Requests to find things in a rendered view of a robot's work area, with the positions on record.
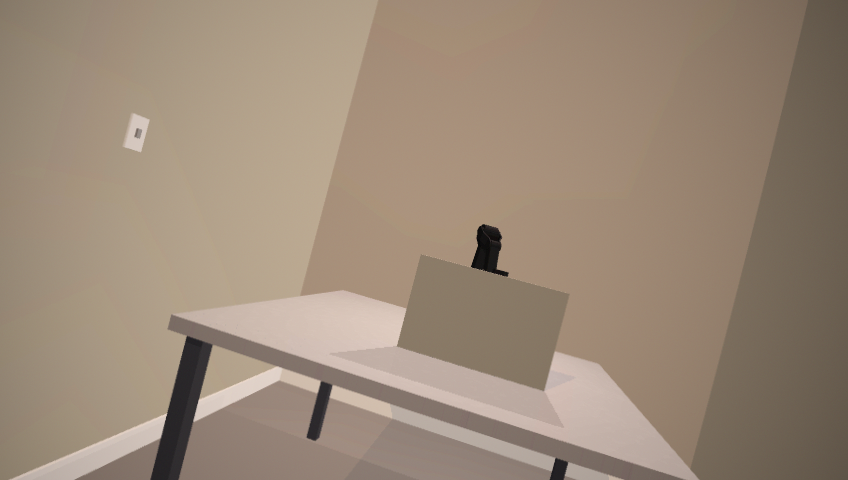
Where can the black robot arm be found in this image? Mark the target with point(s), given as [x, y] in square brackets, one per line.
[487, 253]

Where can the tan rectangular board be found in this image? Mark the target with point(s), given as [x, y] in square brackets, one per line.
[493, 324]

